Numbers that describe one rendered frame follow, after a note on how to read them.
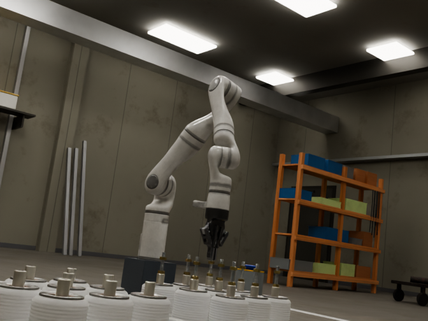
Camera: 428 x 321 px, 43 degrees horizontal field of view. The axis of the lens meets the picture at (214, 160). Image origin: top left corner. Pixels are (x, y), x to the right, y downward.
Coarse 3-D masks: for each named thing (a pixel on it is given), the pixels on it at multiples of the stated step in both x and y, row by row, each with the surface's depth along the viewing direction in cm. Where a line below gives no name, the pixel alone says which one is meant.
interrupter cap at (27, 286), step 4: (0, 284) 96; (4, 284) 98; (8, 284) 99; (28, 284) 102; (8, 288) 95; (12, 288) 95; (16, 288) 95; (20, 288) 95; (24, 288) 95; (28, 288) 96; (32, 288) 97; (36, 288) 98
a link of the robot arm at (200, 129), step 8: (232, 88) 192; (240, 88) 196; (232, 96) 192; (240, 96) 195; (232, 104) 194; (200, 120) 196; (208, 120) 195; (192, 128) 194; (200, 128) 194; (208, 128) 195; (192, 136) 194; (200, 136) 194; (208, 136) 197
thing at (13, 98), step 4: (0, 92) 890; (4, 92) 896; (8, 92) 898; (0, 96) 890; (4, 96) 895; (8, 96) 898; (12, 96) 902; (16, 96) 906; (0, 100) 890; (4, 100) 894; (8, 100) 898; (12, 100) 902; (16, 100) 906; (0, 104) 889; (4, 104) 894; (8, 104) 898; (12, 104) 902; (16, 104) 906; (12, 108) 902
